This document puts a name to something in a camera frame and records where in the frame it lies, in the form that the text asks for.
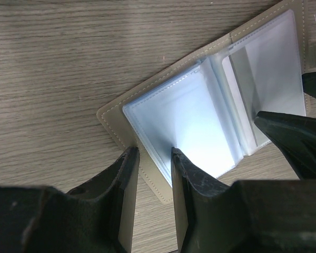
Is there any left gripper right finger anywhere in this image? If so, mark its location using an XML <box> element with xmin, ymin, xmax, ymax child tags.
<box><xmin>171</xmin><ymin>148</ymin><xmax>316</xmax><ymax>252</ymax></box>

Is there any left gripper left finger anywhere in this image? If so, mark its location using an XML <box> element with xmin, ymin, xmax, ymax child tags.
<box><xmin>0</xmin><ymin>147</ymin><xmax>140</xmax><ymax>252</ymax></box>

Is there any grey card holder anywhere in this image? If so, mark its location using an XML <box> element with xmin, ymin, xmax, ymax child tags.
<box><xmin>97</xmin><ymin>1</ymin><xmax>316</xmax><ymax>203</ymax></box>

